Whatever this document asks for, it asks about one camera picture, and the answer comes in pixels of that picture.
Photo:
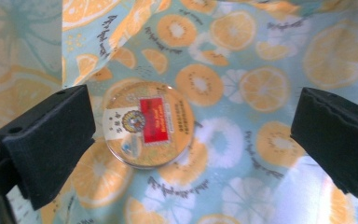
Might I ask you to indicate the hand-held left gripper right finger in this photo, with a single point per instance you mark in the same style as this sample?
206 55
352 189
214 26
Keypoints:
338 140

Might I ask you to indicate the round yellow tin red label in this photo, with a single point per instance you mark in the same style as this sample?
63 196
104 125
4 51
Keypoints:
149 124

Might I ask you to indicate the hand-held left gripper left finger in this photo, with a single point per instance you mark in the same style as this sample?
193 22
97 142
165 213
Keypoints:
49 140

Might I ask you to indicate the citrus print fabric tote bag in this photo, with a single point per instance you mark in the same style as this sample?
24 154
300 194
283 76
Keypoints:
230 46

